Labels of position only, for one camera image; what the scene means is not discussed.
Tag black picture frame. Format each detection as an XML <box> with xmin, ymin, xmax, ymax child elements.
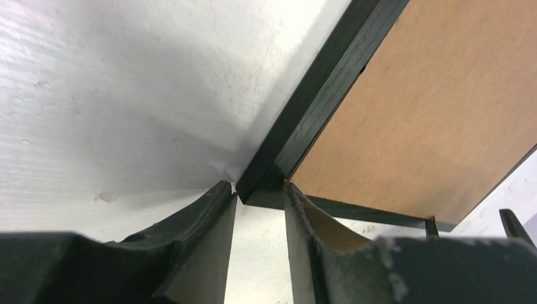
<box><xmin>236</xmin><ymin>1</ymin><xmax>536</xmax><ymax>231</ymax></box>

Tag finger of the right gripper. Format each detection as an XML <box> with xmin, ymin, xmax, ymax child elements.
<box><xmin>499</xmin><ymin>208</ymin><xmax>535</xmax><ymax>248</ymax></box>
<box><xmin>424</xmin><ymin>217</ymin><xmax>439</xmax><ymax>239</ymax></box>

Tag brown cardboard backing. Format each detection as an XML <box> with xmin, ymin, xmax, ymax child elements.
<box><xmin>291</xmin><ymin>1</ymin><xmax>536</xmax><ymax>224</ymax></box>

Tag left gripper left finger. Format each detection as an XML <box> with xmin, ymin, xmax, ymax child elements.
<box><xmin>1</xmin><ymin>180</ymin><xmax>237</xmax><ymax>303</ymax></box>

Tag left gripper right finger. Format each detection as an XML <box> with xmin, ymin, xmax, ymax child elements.
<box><xmin>284</xmin><ymin>184</ymin><xmax>536</xmax><ymax>303</ymax></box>

